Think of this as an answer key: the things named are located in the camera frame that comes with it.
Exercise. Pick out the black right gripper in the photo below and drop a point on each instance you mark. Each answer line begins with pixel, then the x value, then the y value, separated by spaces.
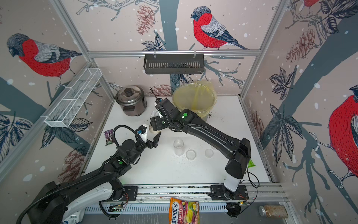
pixel 156 123

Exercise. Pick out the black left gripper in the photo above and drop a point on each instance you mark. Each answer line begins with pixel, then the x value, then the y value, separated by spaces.
pixel 154 143

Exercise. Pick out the small clear jar with rice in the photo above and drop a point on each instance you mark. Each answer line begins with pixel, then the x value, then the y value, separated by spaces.
pixel 178 147

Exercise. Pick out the clear plastic jar lid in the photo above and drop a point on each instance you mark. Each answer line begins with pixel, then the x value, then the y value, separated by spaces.
pixel 191 155
pixel 209 153

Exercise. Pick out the clear jar with top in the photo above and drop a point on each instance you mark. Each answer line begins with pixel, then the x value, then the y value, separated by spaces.
pixel 153 122

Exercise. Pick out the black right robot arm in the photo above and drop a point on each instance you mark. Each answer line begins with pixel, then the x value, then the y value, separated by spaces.
pixel 238 152

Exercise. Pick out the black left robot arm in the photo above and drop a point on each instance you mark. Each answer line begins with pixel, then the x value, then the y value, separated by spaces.
pixel 55 202

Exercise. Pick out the silver rice cooker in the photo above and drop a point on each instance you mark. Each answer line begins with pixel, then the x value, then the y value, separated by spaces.
pixel 132 100

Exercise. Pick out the purple M&M's candy packet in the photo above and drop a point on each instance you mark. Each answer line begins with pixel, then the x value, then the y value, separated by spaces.
pixel 108 137

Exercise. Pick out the mesh bin with yellow bag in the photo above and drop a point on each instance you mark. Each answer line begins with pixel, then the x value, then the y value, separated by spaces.
pixel 199 97

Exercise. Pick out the Fox's fruits candy bag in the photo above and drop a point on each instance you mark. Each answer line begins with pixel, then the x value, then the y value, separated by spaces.
pixel 184 212

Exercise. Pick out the green snack packet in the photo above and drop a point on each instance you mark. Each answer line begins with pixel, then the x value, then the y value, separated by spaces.
pixel 251 164

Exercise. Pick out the jar lying at base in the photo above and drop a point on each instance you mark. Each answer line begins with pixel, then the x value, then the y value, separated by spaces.
pixel 273 211

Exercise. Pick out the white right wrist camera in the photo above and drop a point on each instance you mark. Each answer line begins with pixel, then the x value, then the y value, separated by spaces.
pixel 163 105

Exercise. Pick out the black hanging wire basket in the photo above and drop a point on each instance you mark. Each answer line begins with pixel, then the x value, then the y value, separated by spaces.
pixel 174 64

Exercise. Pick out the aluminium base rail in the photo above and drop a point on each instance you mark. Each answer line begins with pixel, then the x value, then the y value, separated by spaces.
pixel 155 198

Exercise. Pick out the white wire mesh shelf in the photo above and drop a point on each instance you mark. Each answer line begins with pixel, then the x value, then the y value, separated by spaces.
pixel 68 107

